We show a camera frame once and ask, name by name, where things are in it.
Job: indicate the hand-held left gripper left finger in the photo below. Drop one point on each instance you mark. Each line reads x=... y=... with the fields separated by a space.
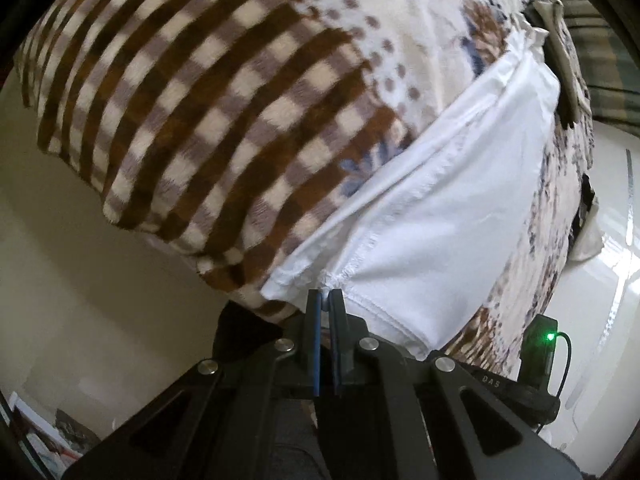
x=316 y=340

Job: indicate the white small garment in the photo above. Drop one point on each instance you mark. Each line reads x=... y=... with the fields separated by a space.
x=440 y=220

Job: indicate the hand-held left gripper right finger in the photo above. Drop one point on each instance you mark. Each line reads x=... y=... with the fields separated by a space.
x=336 y=345

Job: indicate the brown checkered printed blanket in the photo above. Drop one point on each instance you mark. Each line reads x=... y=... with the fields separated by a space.
x=200 y=85

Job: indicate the stack of papers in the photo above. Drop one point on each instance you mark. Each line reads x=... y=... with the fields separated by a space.
x=45 y=435

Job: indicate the black device with green light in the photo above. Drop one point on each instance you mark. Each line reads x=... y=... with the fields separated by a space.
x=567 y=360

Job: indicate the olive green garment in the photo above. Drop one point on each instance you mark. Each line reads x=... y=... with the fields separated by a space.
x=560 y=55

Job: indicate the green striped cloth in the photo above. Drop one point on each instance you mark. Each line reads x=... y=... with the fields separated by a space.
x=607 y=70

